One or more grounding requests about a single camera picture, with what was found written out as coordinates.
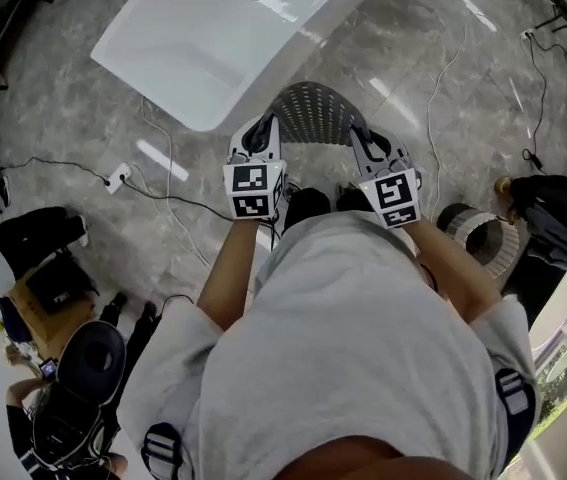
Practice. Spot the person's black trousers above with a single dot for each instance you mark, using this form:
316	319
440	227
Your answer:
308	208

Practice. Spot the person's grey shoe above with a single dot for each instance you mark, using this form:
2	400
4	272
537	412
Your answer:
348	189
295	188

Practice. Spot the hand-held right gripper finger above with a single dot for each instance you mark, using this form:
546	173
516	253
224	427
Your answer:
359	150
400	152

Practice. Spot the person's left forearm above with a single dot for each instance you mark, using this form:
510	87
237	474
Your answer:
228	268

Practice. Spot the grey and white woven basket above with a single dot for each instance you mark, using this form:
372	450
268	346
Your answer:
463	213

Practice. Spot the white power strip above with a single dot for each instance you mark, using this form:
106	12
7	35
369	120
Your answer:
119	174

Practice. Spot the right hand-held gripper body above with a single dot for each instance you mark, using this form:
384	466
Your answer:
393	193

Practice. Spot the person's grey right shoe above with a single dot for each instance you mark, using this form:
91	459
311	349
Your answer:
348	189

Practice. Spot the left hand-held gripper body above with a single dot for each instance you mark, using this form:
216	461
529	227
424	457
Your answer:
250	180

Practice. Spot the person's grey left shoe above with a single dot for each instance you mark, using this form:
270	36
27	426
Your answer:
295	188

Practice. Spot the white bathtub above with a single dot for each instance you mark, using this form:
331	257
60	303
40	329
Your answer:
203	43

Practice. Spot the brown cardboard box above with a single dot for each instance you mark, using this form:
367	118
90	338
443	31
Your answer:
80	318

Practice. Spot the person's grey t-shirt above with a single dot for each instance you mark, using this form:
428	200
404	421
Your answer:
353	328

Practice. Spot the person's right forearm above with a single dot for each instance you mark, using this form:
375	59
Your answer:
448	268

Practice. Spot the white toilet with black lid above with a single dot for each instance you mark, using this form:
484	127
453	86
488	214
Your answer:
90	363

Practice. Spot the grey perforated rubber mat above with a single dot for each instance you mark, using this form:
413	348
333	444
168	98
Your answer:
318	113

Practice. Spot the black case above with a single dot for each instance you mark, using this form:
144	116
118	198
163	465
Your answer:
58	288

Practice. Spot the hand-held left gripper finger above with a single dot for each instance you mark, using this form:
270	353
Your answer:
275	148
237	140

